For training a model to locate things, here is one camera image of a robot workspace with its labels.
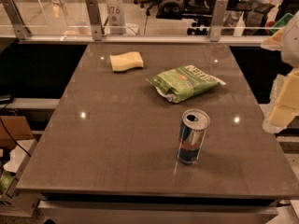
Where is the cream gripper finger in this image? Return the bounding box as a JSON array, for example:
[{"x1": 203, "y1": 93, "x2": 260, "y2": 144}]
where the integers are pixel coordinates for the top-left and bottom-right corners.
[
  {"x1": 267, "y1": 69, "x2": 299, "y2": 128},
  {"x1": 261, "y1": 27, "x2": 285, "y2": 51}
]

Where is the Red Bull can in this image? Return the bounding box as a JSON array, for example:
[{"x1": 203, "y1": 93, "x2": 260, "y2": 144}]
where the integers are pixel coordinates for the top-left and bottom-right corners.
[{"x1": 178, "y1": 109, "x2": 210, "y2": 164}]

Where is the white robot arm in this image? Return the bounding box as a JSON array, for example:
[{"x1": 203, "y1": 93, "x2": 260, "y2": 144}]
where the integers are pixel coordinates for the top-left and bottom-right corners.
[{"x1": 261, "y1": 12, "x2": 299, "y2": 133}]

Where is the green Kettle chips bag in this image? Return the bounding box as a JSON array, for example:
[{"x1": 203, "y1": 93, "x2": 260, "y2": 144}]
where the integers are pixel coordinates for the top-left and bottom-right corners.
[{"x1": 148, "y1": 65, "x2": 225, "y2": 104}]

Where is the yellow sponge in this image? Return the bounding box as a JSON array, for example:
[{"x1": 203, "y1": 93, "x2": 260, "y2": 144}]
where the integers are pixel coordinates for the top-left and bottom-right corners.
[{"x1": 110, "y1": 51, "x2": 144, "y2": 72}]

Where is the cardboard box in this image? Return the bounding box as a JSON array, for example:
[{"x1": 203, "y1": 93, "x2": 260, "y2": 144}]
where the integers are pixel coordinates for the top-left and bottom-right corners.
[{"x1": 0, "y1": 116, "x2": 34, "y2": 150}]

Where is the white box under table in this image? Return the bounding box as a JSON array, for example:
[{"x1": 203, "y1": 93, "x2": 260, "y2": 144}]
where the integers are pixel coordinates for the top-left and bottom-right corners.
[{"x1": 0, "y1": 139, "x2": 38, "y2": 217}]

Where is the right metal railing bracket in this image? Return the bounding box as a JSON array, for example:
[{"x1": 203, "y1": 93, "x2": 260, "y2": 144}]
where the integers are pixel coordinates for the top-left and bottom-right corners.
[{"x1": 209, "y1": 0, "x2": 228, "y2": 42}]

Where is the metal railing bracket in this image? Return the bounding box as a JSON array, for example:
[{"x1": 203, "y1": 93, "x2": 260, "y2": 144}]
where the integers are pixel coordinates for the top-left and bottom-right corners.
[
  {"x1": 85, "y1": 0, "x2": 104, "y2": 41},
  {"x1": 0, "y1": 0, "x2": 32, "y2": 40},
  {"x1": 209, "y1": 0, "x2": 228, "y2": 42}
]

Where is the black camera device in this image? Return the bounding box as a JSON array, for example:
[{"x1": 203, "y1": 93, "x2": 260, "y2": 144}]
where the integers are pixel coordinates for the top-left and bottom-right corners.
[{"x1": 156, "y1": 0, "x2": 183, "y2": 20}]

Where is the white numbered post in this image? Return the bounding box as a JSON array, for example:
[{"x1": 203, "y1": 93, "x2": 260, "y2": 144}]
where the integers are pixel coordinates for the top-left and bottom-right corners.
[{"x1": 106, "y1": 0, "x2": 126, "y2": 35}]

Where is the middle metal railing bracket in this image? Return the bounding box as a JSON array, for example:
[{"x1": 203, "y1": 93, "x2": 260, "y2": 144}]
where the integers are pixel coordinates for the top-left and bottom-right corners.
[{"x1": 85, "y1": 0, "x2": 104, "y2": 41}]

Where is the left metal railing bracket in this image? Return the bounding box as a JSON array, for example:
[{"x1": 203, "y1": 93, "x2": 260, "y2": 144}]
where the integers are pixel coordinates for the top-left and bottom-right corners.
[{"x1": 0, "y1": 0, "x2": 32, "y2": 40}]

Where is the black cable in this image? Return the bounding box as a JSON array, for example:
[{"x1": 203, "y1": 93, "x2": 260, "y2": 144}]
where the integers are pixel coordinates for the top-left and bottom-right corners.
[{"x1": 0, "y1": 117, "x2": 32, "y2": 158}]

